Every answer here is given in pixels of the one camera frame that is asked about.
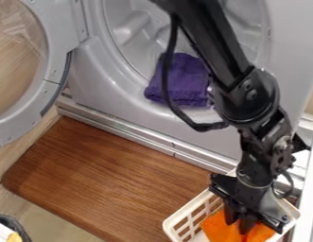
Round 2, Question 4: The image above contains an orange cloth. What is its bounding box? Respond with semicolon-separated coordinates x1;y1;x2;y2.
199;209;278;242

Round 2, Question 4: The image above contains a purple cloth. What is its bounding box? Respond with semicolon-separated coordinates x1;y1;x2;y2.
143;52;216;109

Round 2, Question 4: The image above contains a white basket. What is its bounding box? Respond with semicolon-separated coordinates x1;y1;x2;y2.
161;167;303;242

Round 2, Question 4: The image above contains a washing machine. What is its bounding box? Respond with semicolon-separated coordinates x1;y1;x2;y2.
0;0;313;176

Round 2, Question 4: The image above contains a black round container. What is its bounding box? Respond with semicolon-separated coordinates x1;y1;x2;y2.
0;212;34;242

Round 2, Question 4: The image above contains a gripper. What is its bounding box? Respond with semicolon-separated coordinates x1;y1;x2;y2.
207;173;293;236

